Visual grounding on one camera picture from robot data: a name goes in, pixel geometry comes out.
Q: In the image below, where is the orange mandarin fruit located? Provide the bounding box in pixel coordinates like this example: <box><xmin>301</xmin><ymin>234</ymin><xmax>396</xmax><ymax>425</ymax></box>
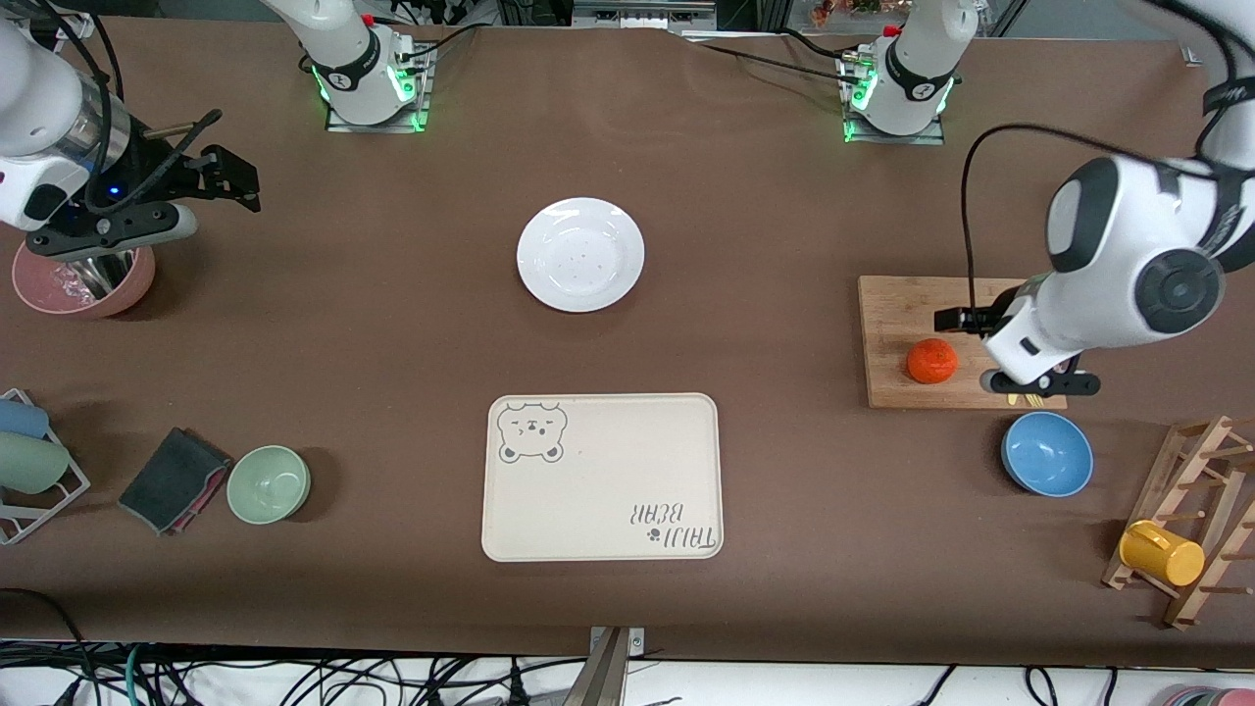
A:
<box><xmin>907</xmin><ymin>338</ymin><xmax>959</xmax><ymax>385</ymax></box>

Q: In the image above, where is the white round plate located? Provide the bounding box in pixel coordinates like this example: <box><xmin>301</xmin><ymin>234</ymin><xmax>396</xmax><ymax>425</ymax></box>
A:
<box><xmin>517</xmin><ymin>197</ymin><xmax>646</xmax><ymax>314</ymax></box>

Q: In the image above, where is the bamboo cutting board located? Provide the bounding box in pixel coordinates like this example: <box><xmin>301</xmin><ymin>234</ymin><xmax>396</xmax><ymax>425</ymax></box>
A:
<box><xmin>858</xmin><ymin>275</ymin><xmax>1069</xmax><ymax>411</ymax></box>

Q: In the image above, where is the steel ladle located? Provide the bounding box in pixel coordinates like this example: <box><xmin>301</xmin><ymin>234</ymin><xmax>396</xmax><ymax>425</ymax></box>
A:
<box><xmin>61</xmin><ymin>250</ymin><xmax>138</xmax><ymax>301</ymax></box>

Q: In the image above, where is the blue plastic bowl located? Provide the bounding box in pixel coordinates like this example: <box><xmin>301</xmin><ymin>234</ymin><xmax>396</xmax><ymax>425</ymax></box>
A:
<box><xmin>1000</xmin><ymin>411</ymin><xmax>1095</xmax><ymax>498</ymax></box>

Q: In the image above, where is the pink bowl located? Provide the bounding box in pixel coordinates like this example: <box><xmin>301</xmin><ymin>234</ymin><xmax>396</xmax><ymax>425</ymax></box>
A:
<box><xmin>12</xmin><ymin>240</ymin><xmax>156</xmax><ymax>320</ymax></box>

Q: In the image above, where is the wooden peg cup rack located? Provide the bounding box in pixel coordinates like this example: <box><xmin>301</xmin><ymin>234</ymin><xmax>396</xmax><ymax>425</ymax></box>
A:
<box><xmin>1101</xmin><ymin>415</ymin><xmax>1255</xmax><ymax>630</ymax></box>

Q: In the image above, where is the pale blue cup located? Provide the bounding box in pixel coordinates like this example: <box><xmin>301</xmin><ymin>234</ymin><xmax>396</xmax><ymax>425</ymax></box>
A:
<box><xmin>0</xmin><ymin>398</ymin><xmax>50</xmax><ymax>439</ymax></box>

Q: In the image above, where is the yellow plastic cup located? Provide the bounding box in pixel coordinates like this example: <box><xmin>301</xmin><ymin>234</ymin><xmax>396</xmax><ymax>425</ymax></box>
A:
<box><xmin>1119</xmin><ymin>520</ymin><xmax>1206</xmax><ymax>588</ymax></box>

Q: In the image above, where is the pale green bowl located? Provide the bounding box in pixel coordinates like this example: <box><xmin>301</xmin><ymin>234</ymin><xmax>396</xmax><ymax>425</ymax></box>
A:
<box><xmin>226</xmin><ymin>445</ymin><xmax>312</xmax><ymax>526</ymax></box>

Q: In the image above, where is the dark grey folded cloth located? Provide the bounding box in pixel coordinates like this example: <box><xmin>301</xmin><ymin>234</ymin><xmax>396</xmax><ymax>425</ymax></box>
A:
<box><xmin>118</xmin><ymin>427</ymin><xmax>234</xmax><ymax>536</ymax></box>

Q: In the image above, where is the pale green cup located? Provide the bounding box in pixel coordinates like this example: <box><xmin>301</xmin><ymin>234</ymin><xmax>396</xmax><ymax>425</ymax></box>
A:
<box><xmin>0</xmin><ymin>431</ymin><xmax>72</xmax><ymax>495</ymax></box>

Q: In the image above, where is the beige bear print tray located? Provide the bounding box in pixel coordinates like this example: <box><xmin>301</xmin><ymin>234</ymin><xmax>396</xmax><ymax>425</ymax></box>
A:
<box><xmin>480</xmin><ymin>392</ymin><xmax>725</xmax><ymax>564</ymax></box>

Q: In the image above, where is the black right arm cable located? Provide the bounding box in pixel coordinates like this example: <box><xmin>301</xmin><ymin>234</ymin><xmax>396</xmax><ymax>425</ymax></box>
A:
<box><xmin>34</xmin><ymin>0</ymin><xmax>225</xmax><ymax>215</ymax></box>

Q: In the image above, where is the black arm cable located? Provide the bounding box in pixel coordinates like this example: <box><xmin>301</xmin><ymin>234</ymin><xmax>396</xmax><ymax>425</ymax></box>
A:
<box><xmin>34</xmin><ymin>0</ymin><xmax>225</xmax><ymax>215</ymax></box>
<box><xmin>961</xmin><ymin>123</ymin><xmax>1227</xmax><ymax>310</ymax></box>

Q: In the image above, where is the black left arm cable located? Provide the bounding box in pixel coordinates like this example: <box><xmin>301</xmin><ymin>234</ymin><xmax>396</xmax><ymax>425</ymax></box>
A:
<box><xmin>961</xmin><ymin>123</ymin><xmax>1227</xmax><ymax>310</ymax></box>

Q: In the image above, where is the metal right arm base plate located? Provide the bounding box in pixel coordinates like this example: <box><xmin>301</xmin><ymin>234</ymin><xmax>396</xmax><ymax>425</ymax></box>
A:
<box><xmin>324</xmin><ymin>44</ymin><xmax>434</xmax><ymax>133</ymax></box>

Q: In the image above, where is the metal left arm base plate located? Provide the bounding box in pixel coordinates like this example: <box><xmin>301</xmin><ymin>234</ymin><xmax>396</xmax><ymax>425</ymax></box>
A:
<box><xmin>841</xmin><ymin>49</ymin><xmax>947</xmax><ymax>146</ymax></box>

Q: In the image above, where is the black cable on table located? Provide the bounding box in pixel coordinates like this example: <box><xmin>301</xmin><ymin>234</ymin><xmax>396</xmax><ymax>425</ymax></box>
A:
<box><xmin>686</xmin><ymin>39</ymin><xmax>856</xmax><ymax>79</ymax></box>
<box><xmin>412</xmin><ymin>25</ymin><xmax>483</xmax><ymax>55</ymax></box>

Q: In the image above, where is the white wire cup rack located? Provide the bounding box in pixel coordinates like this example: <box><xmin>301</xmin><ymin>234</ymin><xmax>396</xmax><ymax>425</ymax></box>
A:
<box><xmin>0</xmin><ymin>388</ymin><xmax>91</xmax><ymax>546</ymax></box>

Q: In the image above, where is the aluminium frame profile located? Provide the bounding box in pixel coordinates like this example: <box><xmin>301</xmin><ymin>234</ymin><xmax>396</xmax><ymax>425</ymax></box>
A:
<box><xmin>572</xmin><ymin>0</ymin><xmax>719</xmax><ymax>32</ymax></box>

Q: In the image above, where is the metal table edge bracket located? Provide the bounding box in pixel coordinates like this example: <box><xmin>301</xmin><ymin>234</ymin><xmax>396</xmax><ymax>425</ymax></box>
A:
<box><xmin>586</xmin><ymin>628</ymin><xmax>646</xmax><ymax>706</ymax></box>

